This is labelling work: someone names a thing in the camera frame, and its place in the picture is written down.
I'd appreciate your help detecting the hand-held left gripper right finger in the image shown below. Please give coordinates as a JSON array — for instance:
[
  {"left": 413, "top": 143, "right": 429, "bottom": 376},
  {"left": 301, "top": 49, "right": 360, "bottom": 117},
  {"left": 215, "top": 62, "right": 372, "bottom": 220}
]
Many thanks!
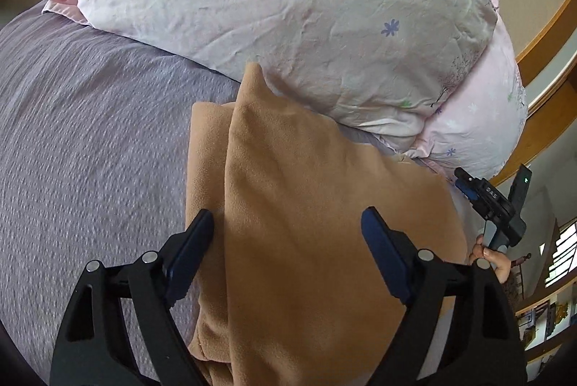
[{"left": 361, "top": 207, "right": 528, "bottom": 386}]

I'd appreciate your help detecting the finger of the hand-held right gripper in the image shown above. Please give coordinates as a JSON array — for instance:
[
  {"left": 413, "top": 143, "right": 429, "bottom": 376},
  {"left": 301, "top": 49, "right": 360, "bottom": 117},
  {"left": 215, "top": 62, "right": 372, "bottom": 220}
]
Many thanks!
[{"left": 453, "top": 168, "right": 483, "bottom": 207}]

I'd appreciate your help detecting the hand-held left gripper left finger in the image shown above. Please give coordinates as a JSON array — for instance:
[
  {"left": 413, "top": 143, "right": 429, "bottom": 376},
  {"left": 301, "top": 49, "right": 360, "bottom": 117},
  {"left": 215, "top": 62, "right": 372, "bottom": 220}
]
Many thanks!
[{"left": 49, "top": 209, "right": 215, "bottom": 386}]

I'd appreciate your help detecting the tan fleece garment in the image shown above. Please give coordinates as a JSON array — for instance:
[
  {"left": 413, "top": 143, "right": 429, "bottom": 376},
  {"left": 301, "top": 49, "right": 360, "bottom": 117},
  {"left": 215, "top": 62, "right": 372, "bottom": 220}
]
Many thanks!
[{"left": 186, "top": 62, "right": 465, "bottom": 386}]

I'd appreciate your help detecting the person's right hand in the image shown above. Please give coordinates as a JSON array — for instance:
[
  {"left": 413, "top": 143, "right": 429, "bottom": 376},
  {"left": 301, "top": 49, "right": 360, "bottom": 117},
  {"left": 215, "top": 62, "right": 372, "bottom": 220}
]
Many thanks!
[{"left": 469, "top": 234, "right": 512, "bottom": 285}]

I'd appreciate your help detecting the window with blinds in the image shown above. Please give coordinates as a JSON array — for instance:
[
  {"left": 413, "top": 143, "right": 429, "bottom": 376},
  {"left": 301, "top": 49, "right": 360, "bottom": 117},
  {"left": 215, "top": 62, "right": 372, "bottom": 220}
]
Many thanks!
[{"left": 543, "top": 220, "right": 577, "bottom": 288}]

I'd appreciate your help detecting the pink floral pillow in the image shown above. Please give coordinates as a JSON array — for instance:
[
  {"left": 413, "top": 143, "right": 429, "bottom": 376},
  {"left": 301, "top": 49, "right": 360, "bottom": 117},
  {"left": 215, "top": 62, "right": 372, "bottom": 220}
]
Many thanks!
[{"left": 403, "top": 0, "right": 528, "bottom": 182}]

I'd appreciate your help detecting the wooden shelf with items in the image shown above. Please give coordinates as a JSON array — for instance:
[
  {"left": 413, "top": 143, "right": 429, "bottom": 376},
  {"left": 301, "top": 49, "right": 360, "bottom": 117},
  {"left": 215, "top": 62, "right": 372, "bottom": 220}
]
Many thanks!
[{"left": 514, "top": 273, "right": 577, "bottom": 369}]

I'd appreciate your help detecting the purple textured bedspread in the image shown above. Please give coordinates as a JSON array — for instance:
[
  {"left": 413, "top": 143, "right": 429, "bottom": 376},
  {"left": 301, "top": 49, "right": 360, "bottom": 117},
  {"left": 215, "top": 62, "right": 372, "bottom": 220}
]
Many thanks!
[{"left": 0, "top": 0, "right": 253, "bottom": 382}]

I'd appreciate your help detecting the white floral pillow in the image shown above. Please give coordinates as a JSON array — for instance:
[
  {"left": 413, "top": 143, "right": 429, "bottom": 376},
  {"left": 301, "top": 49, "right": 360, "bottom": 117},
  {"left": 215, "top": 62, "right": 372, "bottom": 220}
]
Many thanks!
[{"left": 78, "top": 0, "right": 497, "bottom": 152}]

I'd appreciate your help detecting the wooden bed frame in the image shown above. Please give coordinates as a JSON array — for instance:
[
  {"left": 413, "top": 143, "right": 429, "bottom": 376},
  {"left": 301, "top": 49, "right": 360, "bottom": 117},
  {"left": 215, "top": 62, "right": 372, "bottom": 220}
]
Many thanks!
[{"left": 489, "top": 0, "right": 577, "bottom": 186}]

